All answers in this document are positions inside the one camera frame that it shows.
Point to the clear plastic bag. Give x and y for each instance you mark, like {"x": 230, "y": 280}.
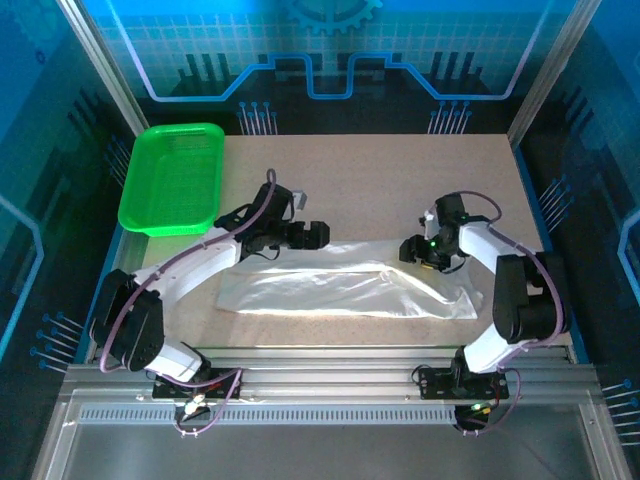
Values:
{"x": 345, "y": 290}

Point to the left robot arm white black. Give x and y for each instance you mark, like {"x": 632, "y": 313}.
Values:
{"x": 200, "y": 260}

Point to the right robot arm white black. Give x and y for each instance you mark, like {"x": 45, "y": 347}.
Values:
{"x": 520, "y": 300}

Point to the green plastic mesh tray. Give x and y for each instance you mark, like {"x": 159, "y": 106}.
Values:
{"x": 172, "y": 180}

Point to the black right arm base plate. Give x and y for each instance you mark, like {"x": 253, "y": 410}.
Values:
{"x": 440, "y": 382}

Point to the aluminium mounting rail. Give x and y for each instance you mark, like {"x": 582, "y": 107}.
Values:
{"x": 325, "y": 375}

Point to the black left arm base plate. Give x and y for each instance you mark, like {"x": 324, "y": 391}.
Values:
{"x": 200, "y": 385}

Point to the aluminium frame post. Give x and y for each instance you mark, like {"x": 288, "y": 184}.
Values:
{"x": 555, "y": 65}
{"x": 105, "y": 65}

